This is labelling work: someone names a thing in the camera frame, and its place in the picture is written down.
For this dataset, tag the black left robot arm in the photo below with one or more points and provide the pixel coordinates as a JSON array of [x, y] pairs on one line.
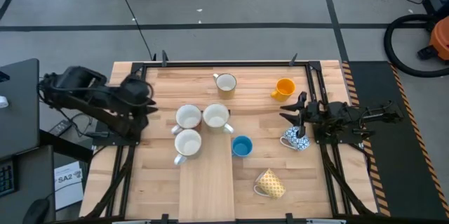
[[77, 87]]

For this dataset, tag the black computer mouse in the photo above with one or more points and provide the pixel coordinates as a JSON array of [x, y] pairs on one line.
[[35, 213]]

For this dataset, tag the black aluminium table frame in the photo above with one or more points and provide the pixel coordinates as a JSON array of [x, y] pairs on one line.
[[224, 64]]

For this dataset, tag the black hazard-striped floor mat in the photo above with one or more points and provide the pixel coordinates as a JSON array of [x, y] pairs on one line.
[[403, 182]]

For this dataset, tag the black desk leg beam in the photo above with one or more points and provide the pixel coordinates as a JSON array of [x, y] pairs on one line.
[[66, 146]]

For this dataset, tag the olive green mug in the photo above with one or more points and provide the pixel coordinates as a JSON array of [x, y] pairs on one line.
[[215, 116]]

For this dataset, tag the blue faceted mug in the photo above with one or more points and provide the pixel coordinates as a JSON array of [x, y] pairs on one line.
[[242, 145]]

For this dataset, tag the blue white patterned mug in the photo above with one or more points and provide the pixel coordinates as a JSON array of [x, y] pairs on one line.
[[293, 140]]

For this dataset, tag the white tape roll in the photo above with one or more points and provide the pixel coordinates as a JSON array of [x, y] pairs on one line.
[[3, 102]]

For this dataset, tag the orange-yellow faceted mug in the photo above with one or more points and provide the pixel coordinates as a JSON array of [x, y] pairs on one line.
[[285, 87]]

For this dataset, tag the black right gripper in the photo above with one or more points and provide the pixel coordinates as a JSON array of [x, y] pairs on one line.
[[315, 113]]

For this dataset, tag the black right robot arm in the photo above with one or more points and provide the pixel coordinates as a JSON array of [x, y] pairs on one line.
[[372, 113]]

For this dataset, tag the yellow dotted mug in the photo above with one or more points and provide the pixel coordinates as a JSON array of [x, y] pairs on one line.
[[271, 183]]

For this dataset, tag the black desk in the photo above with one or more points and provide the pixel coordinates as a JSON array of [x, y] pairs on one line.
[[19, 122]]

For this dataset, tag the orange shop vacuum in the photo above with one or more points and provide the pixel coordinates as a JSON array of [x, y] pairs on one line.
[[442, 38]]

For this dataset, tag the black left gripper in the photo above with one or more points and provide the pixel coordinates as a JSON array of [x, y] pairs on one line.
[[135, 94]]

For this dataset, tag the white mug with gold rim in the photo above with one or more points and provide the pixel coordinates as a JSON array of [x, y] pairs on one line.
[[225, 83]]

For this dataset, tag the black keyboard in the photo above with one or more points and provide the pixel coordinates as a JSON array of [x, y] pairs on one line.
[[7, 178]]

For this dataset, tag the grey desk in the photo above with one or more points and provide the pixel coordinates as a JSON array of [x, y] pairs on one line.
[[35, 182]]

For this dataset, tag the black power adapter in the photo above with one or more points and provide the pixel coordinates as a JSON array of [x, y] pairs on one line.
[[60, 128]]

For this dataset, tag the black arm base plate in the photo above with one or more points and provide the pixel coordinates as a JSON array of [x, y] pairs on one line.
[[347, 140], [115, 142]]

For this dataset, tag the printed white paper sheet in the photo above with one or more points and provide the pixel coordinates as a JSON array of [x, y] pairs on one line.
[[68, 192]]

